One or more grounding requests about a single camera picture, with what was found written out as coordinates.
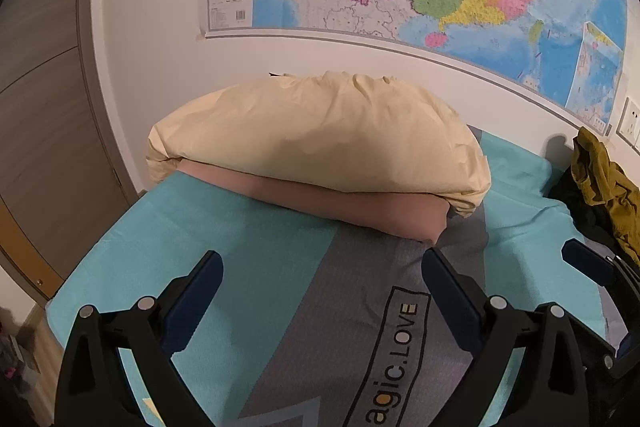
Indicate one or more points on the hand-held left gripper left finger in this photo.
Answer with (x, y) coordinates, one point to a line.
(197, 292)

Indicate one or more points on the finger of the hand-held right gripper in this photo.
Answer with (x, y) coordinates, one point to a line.
(587, 262)
(617, 367)

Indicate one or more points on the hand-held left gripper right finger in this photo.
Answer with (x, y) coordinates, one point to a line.
(450, 297)

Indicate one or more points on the cream jacket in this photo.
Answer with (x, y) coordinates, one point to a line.
(320, 142)

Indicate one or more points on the teal patterned bed sheet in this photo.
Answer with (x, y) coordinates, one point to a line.
(260, 267)

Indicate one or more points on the olive green garment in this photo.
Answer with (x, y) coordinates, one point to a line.
(607, 187)

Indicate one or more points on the pink garment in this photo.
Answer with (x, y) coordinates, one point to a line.
(350, 212)

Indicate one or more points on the brown wooden door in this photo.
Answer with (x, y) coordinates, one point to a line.
(45, 132)

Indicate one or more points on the white wall socket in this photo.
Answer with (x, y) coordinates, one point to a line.
(631, 117)

